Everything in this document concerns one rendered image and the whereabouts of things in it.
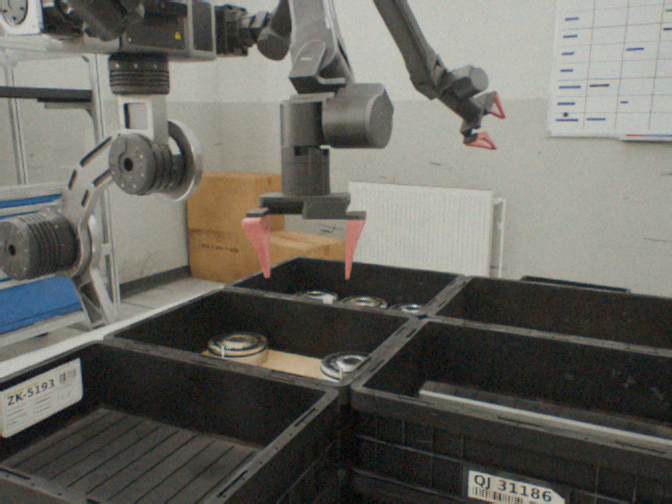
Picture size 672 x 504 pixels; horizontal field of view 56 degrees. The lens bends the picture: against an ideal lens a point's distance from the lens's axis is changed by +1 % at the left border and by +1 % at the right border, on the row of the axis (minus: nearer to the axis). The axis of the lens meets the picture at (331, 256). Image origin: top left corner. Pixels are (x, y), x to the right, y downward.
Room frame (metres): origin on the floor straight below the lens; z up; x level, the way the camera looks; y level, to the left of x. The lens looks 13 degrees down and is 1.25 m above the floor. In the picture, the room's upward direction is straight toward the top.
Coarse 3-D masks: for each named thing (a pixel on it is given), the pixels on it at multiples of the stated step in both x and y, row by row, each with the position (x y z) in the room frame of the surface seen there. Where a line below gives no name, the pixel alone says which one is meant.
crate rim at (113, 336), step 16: (224, 288) 1.12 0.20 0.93; (192, 304) 1.04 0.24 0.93; (304, 304) 1.03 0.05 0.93; (320, 304) 1.02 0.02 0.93; (336, 304) 1.02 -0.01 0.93; (144, 320) 0.94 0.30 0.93; (416, 320) 0.94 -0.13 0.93; (112, 336) 0.87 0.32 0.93; (400, 336) 0.87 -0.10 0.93; (176, 352) 0.80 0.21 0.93; (192, 352) 0.80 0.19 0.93; (384, 352) 0.80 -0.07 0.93; (256, 368) 0.75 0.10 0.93; (336, 384) 0.70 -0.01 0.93
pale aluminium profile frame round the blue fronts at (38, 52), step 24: (0, 24) 3.39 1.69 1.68; (24, 48) 2.74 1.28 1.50; (96, 72) 3.04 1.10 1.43; (96, 96) 3.03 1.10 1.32; (96, 120) 3.03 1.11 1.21; (96, 144) 3.04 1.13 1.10; (24, 168) 3.39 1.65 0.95; (120, 312) 3.06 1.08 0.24; (0, 336) 2.55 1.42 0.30; (24, 336) 2.62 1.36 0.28
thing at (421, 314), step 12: (276, 264) 1.31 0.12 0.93; (360, 264) 1.31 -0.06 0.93; (372, 264) 1.31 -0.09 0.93; (252, 276) 1.21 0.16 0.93; (456, 276) 1.22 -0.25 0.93; (228, 288) 1.12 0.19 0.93; (240, 288) 1.12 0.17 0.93; (312, 300) 1.05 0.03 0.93; (432, 300) 1.05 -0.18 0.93; (396, 312) 0.98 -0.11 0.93; (408, 312) 0.98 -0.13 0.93; (420, 312) 0.98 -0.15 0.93
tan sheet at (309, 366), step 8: (272, 352) 1.05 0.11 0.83; (280, 352) 1.05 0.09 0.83; (272, 360) 1.01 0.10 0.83; (280, 360) 1.01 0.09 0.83; (288, 360) 1.01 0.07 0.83; (296, 360) 1.01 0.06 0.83; (304, 360) 1.01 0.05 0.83; (312, 360) 1.01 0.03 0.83; (320, 360) 1.01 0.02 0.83; (272, 368) 0.98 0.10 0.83; (280, 368) 0.98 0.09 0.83; (288, 368) 0.98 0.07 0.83; (296, 368) 0.98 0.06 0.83; (304, 368) 0.98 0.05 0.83; (312, 368) 0.98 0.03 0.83; (312, 376) 0.95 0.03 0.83
